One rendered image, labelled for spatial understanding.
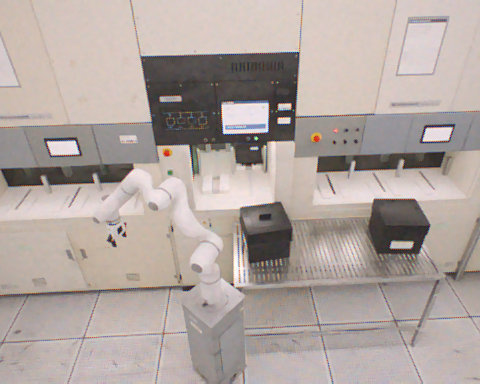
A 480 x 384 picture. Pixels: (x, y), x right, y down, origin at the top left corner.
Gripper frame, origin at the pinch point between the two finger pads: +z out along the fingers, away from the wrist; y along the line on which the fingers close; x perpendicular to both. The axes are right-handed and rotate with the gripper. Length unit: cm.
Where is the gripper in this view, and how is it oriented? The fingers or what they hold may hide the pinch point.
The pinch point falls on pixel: (119, 240)
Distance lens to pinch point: 233.5
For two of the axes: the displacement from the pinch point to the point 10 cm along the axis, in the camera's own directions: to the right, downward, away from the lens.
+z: 0.2, 8.2, 5.7
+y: 3.7, -5.4, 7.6
